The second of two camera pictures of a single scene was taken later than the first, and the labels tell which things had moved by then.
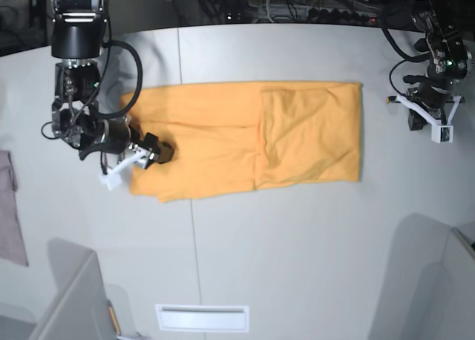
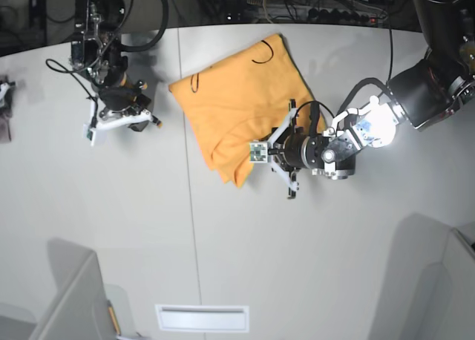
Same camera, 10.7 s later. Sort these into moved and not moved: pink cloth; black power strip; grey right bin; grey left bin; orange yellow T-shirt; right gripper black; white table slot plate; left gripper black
Moved: left gripper black; orange yellow T-shirt; right gripper black; pink cloth
Not moved: grey right bin; grey left bin; white table slot plate; black power strip
